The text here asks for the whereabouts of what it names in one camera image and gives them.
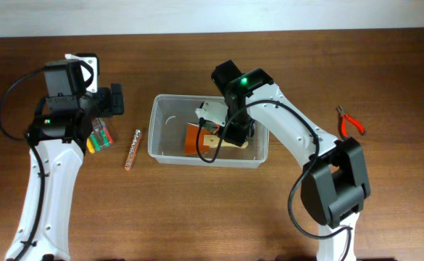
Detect orange scraper wooden handle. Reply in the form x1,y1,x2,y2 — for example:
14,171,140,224
183,122,249,156

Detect clear screwdriver set case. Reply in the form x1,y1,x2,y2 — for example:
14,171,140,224
86,117,114,154

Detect orange socket rail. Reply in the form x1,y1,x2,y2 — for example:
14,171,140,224
125,129,142,171

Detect red black small pliers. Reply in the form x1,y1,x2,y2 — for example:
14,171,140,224
336,105,366,141

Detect orange black needle-nose pliers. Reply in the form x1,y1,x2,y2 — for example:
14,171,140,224
201,121,220,135

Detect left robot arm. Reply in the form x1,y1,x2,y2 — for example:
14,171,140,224
5,53,125,260

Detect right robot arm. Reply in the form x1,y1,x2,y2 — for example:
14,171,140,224
211,60,370,260

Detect clear plastic container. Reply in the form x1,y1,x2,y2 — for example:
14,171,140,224
148,94,270,168

